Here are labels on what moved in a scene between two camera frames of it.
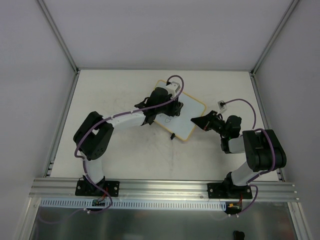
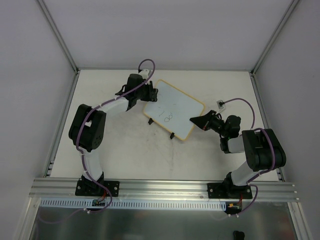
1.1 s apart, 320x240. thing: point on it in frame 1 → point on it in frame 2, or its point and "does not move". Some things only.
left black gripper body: x=172 y=108 → x=152 y=92
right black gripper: x=208 y=122 does not move
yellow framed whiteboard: x=181 y=125 does not move
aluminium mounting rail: x=51 y=187 does not move
